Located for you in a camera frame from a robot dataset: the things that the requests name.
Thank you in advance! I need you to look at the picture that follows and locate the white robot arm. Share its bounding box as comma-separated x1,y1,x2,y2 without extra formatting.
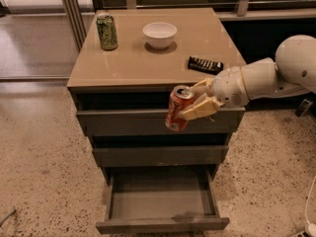
180,35,316,120

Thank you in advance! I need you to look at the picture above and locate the white bowl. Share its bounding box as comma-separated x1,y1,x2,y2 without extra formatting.
142,22,178,49

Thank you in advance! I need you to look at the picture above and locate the grey object on floor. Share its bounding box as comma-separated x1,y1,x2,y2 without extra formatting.
0,208,16,227

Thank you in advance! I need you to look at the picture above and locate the white cable on floor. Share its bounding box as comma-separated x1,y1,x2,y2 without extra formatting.
303,175,316,237

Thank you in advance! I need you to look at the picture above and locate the metal window frame post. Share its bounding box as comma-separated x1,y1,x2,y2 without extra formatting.
62,0,86,51

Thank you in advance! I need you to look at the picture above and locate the grey top drawer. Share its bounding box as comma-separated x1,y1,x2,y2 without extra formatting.
76,108,245,136

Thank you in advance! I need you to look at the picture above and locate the red coke can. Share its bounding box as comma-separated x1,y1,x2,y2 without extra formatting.
165,85,195,131

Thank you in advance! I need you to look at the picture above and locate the grey floor door stop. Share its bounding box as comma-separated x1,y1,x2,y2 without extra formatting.
294,99,313,118

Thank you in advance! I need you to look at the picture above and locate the green soda can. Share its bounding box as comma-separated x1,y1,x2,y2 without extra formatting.
96,13,119,50

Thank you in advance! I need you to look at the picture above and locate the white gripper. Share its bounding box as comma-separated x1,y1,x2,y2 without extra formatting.
180,67,249,120

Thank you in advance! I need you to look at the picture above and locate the grey middle drawer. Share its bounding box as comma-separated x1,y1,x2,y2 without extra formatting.
93,145,228,167

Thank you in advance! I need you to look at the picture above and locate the grey open bottom drawer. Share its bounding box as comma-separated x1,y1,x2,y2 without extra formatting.
96,166,229,234

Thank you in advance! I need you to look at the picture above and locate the grey drawer cabinet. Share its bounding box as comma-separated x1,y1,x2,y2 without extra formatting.
66,7,257,183

